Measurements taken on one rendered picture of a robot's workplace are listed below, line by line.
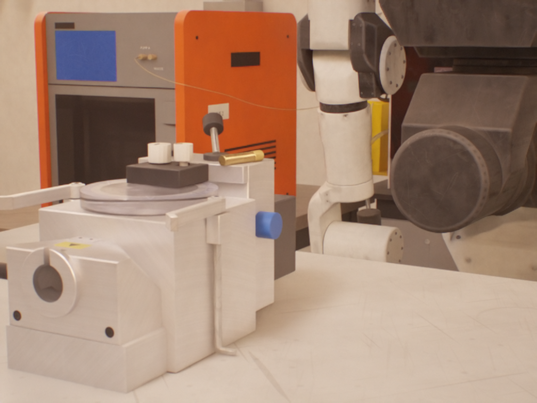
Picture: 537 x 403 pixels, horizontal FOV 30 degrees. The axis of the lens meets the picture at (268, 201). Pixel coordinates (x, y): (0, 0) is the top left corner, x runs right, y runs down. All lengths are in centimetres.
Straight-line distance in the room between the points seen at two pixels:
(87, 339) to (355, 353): 17
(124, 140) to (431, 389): 140
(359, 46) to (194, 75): 60
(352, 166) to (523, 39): 35
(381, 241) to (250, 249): 73
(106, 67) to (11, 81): 262
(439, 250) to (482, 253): 87
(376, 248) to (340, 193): 9
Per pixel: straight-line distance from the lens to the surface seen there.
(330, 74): 132
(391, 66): 133
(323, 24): 130
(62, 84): 201
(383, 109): 230
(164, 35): 184
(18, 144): 454
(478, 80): 115
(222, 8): 368
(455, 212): 107
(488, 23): 111
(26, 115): 450
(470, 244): 132
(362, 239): 138
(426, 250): 220
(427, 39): 114
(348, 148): 134
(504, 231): 133
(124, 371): 56
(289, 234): 75
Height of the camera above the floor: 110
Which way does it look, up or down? 10 degrees down
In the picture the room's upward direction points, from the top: straight up
